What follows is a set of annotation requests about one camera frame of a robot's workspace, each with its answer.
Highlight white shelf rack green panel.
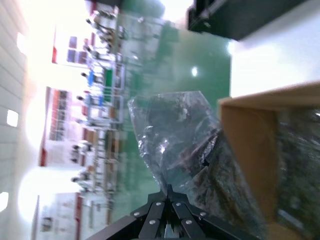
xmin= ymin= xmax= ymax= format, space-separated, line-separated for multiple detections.
xmin=86 ymin=59 xmax=126 ymax=93

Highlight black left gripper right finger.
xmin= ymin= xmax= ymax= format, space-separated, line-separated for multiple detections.
xmin=171 ymin=184 xmax=251 ymax=240

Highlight wall poster with photo row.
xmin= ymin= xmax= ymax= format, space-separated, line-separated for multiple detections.
xmin=39 ymin=86 xmax=86 ymax=167

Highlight wall poster with dark photos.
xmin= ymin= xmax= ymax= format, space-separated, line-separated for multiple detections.
xmin=51 ymin=26 xmax=98 ymax=66

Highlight bagged graphics card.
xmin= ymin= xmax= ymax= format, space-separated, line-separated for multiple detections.
xmin=274 ymin=107 xmax=320 ymax=231

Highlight brown cardboard box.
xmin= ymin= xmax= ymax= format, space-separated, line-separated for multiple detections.
xmin=217 ymin=79 xmax=320 ymax=240

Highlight white shelf rack blue tray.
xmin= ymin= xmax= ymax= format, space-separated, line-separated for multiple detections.
xmin=84 ymin=92 xmax=125 ymax=125

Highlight grey transparent antistatic bag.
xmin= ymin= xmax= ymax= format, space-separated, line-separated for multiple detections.
xmin=127 ymin=90 xmax=269 ymax=240

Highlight black slotted plastic container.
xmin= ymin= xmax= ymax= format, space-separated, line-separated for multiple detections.
xmin=187 ymin=0 xmax=320 ymax=42

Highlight wall poster with grey diagrams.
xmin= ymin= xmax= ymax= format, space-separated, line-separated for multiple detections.
xmin=31 ymin=192 xmax=83 ymax=240

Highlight graphics card with metal bracket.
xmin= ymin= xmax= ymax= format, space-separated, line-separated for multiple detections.
xmin=149 ymin=96 xmax=268 ymax=238

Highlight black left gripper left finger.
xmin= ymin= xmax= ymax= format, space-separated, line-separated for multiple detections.
xmin=87 ymin=184 xmax=173 ymax=240

